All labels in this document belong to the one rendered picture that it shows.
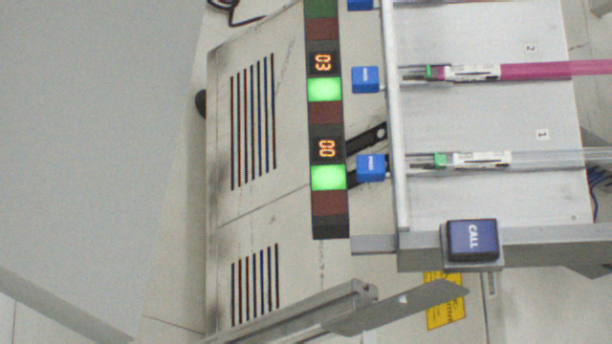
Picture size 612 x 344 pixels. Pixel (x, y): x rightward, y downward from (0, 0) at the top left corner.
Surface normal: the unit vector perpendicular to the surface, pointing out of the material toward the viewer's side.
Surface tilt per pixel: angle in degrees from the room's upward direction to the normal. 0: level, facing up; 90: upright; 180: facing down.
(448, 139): 48
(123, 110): 0
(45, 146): 0
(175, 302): 0
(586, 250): 90
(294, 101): 90
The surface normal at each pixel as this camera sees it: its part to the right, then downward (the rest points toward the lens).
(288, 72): -0.70, -0.32
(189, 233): 0.71, -0.35
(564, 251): 0.04, 0.88
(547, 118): -0.04, -0.47
